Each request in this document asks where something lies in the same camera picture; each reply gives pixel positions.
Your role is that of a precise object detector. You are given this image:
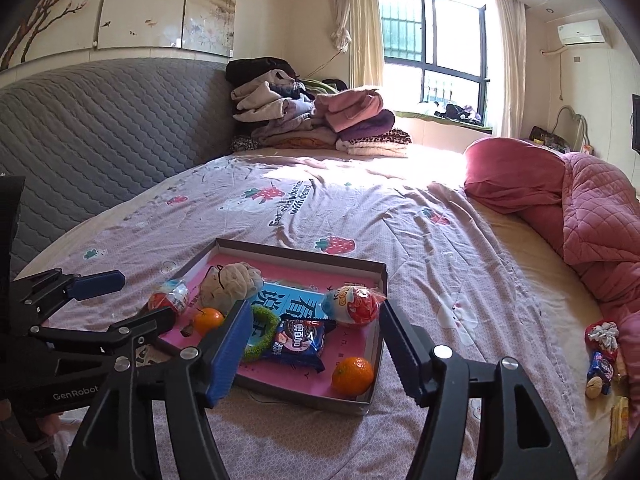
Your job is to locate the dark patterned bag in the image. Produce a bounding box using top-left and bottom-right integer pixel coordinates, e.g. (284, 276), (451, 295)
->
(530, 126), (571, 150)

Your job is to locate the dark clothing heap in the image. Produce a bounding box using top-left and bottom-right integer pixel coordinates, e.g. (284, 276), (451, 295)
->
(417, 101), (486, 124)

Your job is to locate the black framed window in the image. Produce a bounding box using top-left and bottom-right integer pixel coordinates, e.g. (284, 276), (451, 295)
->
(377, 0), (489, 129)

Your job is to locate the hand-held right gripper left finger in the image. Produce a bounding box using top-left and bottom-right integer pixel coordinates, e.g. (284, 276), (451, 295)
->
(60, 299), (254, 480)

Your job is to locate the shallow grey cardboard box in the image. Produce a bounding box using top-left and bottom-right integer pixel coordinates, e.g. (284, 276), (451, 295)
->
(150, 238), (389, 416)

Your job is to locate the white air conditioner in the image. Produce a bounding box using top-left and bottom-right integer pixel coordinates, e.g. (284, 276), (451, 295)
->
(556, 20), (609, 50)

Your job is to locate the air conditioner hose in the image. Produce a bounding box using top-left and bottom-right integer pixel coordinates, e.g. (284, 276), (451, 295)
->
(541, 45), (566, 101)

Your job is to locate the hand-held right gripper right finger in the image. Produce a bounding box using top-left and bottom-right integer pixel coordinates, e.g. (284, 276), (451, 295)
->
(381, 300), (566, 480)

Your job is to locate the floral wall painting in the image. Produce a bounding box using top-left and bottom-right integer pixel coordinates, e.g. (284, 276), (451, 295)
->
(0, 0), (239, 74)

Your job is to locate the grey quilted headboard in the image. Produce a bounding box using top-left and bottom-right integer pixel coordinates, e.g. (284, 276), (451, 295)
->
(0, 57), (239, 281)

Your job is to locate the small blue snack packet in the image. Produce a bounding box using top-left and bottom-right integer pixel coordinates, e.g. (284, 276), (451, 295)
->
(587, 351), (619, 396)

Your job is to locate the beige mesh bath pouf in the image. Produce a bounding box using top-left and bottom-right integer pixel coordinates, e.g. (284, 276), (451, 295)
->
(200, 262), (264, 311)

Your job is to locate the beige bed sheet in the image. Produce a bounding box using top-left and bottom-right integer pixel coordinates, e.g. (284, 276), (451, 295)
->
(470, 195), (640, 463)

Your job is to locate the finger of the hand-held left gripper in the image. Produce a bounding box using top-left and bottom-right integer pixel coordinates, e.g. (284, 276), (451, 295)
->
(13, 269), (126, 319)
(30, 308), (176, 356)

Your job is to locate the white curved metal frame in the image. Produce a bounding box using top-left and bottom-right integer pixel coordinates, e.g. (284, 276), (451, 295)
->
(555, 106), (591, 151)

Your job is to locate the blue cookie packet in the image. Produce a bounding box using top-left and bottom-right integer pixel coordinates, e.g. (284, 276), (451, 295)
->
(260, 317), (337, 374)

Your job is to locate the blue and red surprise egg toy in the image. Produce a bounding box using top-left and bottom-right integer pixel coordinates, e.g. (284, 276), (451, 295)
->
(321, 284), (388, 329)

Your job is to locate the pink pillow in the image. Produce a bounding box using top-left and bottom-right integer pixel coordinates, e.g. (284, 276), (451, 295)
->
(463, 136), (567, 217)

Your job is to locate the strawberry printed bed sheet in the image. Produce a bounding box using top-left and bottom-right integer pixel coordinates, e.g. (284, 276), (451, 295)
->
(10, 155), (592, 480)

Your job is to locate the yellow packet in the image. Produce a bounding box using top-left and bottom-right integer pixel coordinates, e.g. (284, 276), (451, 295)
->
(609, 396), (631, 449)

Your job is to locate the pile of folded clothes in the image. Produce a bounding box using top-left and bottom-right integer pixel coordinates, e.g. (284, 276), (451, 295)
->
(225, 57), (414, 156)

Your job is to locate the red white knitted toy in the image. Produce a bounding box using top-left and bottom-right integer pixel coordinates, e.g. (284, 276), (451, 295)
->
(585, 321), (620, 356)

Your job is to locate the orange tangerine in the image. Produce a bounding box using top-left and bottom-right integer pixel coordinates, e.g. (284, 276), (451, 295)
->
(192, 307), (225, 336)
(331, 356), (375, 397)

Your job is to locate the beige curtain with tassel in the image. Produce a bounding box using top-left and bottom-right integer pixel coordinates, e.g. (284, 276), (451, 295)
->
(327, 0), (386, 92)

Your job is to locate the green fuzzy ring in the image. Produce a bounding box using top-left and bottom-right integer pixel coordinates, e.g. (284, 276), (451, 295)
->
(242, 305), (282, 364)

